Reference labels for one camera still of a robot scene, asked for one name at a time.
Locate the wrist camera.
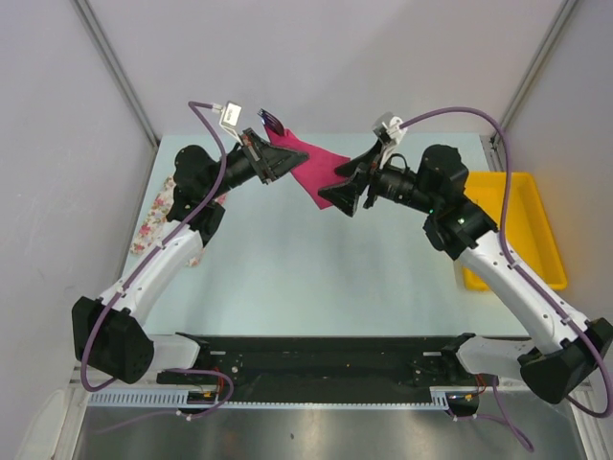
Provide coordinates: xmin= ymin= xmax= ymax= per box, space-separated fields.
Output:
xmin=219 ymin=101 xmax=242 ymax=141
xmin=373 ymin=112 xmax=407 ymax=164

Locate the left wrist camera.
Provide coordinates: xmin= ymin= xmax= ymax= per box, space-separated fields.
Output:
xmin=219 ymin=101 xmax=242 ymax=141

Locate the floral patterned tray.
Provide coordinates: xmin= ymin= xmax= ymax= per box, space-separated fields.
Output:
xmin=128 ymin=174 xmax=205 ymax=268

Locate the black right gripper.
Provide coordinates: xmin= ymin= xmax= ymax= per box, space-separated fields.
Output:
xmin=317 ymin=139 xmax=439 ymax=218

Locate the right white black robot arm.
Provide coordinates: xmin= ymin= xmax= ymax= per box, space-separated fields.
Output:
xmin=318 ymin=144 xmax=612 ymax=403

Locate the pink paper napkin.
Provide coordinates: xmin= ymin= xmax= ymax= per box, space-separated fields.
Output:
xmin=264 ymin=126 xmax=351 ymax=210

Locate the yellow plastic bin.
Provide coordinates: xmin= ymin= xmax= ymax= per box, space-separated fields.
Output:
xmin=465 ymin=172 xmax=568 ymax=291

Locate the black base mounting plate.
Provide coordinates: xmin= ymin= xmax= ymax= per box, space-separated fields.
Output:
xmin=180 ymin=333 xmax=493 ymax=388

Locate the white slotted cable duct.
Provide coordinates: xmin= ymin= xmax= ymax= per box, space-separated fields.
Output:
xmin=88 ymin=389 xmax=449 ymax=411

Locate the iridescent purple fork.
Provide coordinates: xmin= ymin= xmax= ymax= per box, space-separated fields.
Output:
xmin=258 ymin=108 xmax=285 ymax=137

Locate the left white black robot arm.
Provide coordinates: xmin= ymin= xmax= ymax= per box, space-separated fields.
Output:
xmin=72 ymin=128 xmax=308 ymax=392

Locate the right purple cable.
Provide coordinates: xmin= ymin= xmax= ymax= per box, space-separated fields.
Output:
xmin=399 ymin=105 xmax=613 ymax=452

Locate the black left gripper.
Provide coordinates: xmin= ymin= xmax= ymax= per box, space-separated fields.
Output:
xmin=205 ymin=128 xmax=307 ymax=201

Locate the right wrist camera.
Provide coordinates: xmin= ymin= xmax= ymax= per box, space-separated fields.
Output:
xmin=373 ymin=112 xmax=407 ymax=164

